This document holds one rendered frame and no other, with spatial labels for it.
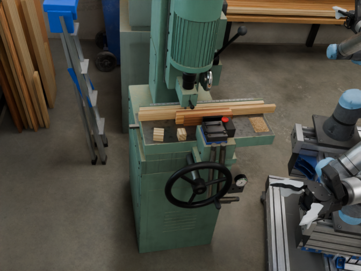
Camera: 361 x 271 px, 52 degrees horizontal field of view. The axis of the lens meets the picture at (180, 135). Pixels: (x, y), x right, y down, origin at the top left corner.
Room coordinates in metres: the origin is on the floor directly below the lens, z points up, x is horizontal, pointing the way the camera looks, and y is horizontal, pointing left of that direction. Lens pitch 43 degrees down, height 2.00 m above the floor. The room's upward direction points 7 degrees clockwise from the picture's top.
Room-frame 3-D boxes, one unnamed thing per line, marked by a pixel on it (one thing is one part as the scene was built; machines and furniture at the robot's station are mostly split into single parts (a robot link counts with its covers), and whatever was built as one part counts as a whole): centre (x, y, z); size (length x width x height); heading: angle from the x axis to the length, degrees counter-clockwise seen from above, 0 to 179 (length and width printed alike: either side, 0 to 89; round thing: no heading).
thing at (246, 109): (1.35, -0.12, 0.92); 0.66 x 0.02 x 0.04; 106
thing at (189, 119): (1.29, -0.12, 0.93); 0.23 x 0.02 x 0.05; 106
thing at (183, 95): (1.33, 0.00, 1.03); 0.14 x 0.07 x 0.09; 16
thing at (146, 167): (1.43, 0.03, 0.76); 0.57 x 0.45 x 0.09; 16
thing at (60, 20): (1.85, 0.65, 0.58); 0.27 x 0.25 x 1.16; 100
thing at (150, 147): (1.24, -0.13, 0.87); 0.61 x 0.30 x 0.06; 106
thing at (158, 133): (1.15, 0.09, 0.92); 0.04 x 0.04 x 0.04; 3
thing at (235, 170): (1.25, -0.30, 0.58); 0.12 x 0.08 x 0.08; 16
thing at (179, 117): (1.30, -0.09, 0.93); 0.26 x 0.02 x 0.06; 106
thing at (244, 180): (1.18, -0.32, 0.65); 0.06 x 0.04 x 0.08; 106
